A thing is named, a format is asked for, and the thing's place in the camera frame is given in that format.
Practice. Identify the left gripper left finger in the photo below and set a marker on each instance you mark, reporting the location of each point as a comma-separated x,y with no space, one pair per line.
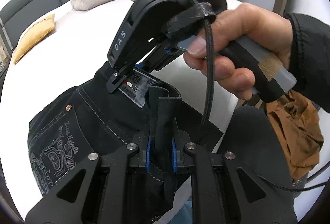
100,189

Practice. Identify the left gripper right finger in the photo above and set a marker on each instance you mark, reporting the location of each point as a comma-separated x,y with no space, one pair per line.
223,188

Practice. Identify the black denim pants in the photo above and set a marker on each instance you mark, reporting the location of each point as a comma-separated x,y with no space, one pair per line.
88,118

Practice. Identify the black sleeved right forearm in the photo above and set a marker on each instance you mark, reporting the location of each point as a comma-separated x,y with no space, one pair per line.
309,60

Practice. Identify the person's right hand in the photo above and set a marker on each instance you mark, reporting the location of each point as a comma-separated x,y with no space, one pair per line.
268,29

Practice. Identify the brown garment on chair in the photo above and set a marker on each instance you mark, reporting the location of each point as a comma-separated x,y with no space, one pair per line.
295,121

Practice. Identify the dark grey headboard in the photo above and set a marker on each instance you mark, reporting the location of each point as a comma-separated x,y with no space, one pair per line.
17,15

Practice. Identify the bed with white sheet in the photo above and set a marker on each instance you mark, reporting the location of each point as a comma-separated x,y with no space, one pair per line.
69,57

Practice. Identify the yellow pillow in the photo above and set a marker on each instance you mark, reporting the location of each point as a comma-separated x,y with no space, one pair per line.
36,33

